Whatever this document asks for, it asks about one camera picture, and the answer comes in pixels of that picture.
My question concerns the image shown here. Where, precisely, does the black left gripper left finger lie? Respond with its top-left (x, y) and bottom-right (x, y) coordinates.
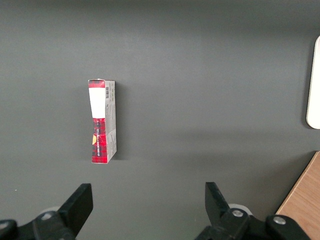
top-left (32, 183), bottom-right (94, 240)

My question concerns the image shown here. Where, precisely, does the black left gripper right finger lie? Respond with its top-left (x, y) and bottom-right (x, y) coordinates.
top-left (194, 181), bottom-right (251, 240)

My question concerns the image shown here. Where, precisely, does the white plastic tray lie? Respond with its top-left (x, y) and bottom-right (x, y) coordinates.
top-left (305, 35), bottom-right (320, 130)

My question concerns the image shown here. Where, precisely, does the red plaid cardboard box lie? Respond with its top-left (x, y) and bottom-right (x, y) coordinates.
top-left (87, 78), bottom-right (118, 166)

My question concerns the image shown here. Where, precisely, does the wooden drawer box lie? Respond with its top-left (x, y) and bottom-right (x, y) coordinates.
top-left (275, 150), bottom-right (320, 240)

